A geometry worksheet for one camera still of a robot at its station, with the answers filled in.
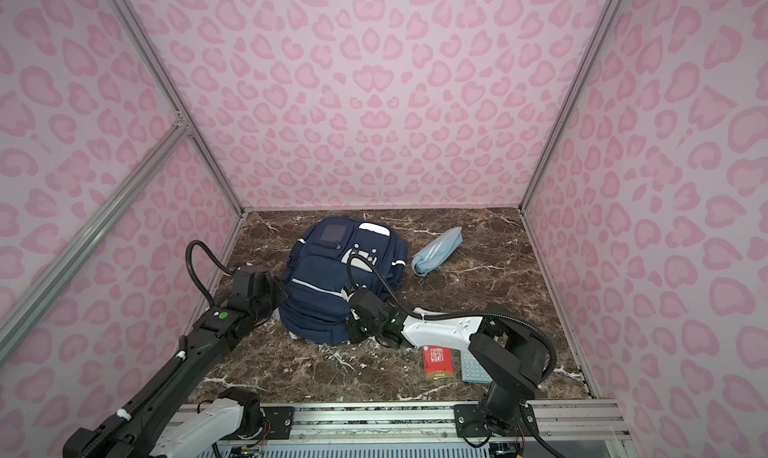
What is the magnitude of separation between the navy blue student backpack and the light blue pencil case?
44mm

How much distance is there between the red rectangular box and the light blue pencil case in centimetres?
26

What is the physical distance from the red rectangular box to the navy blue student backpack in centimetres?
23

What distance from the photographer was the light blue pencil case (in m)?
1.00

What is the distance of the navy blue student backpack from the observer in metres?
0.86

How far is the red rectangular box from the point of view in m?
0.82
